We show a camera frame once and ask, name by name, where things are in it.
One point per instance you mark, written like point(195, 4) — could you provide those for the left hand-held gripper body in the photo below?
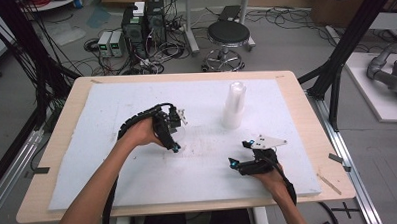
point(163, 126)

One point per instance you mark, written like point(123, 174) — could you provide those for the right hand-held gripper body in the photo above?
point(260, 161)

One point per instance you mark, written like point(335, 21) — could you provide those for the single clear plastic cup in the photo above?
point(181, 134)

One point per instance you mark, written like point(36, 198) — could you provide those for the stack of clear plastic cups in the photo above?
point(233, 107)

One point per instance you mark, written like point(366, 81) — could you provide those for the person's left hand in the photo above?
point(141, 134)

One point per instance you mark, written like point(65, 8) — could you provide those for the person's right hand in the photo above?
point(272, 184)

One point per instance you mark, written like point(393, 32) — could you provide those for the white foam mat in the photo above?
point(205, 178)

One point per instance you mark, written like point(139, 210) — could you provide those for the person's dark trousers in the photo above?
point(197, 223)

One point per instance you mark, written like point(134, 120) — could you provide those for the thin wooden stick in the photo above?
point(329, 184)

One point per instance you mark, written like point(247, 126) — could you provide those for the black tape piece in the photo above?
point(337, 158)
point(41, 170)

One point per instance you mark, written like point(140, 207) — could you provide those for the wooden table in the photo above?
point(71, 113)

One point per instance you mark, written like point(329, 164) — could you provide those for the grey power supply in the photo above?
point(104, 43)
point(118, 44)

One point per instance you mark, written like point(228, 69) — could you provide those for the black computer tower green panel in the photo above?
point(133, 34)

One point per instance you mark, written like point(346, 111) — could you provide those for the grey table stand leg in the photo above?
point(190, 25)
point(246, 10)

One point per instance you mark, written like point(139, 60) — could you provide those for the black stool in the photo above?
point(228, 32)

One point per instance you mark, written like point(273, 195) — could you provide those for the small white box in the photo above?
point(139, 9)

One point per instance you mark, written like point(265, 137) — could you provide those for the white platform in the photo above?
point(372, 96)

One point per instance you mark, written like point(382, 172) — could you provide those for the black flat device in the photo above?
point(229, 13)

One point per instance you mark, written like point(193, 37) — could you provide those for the blue tape roll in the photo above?
point(78, 2)

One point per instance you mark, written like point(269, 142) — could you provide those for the white round table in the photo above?
point(56, 3)

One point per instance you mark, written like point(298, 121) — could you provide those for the cardboard box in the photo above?
point(336, 3)

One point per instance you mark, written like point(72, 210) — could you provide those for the aluminium rail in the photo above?
point(11, 172)
point(352, 173)

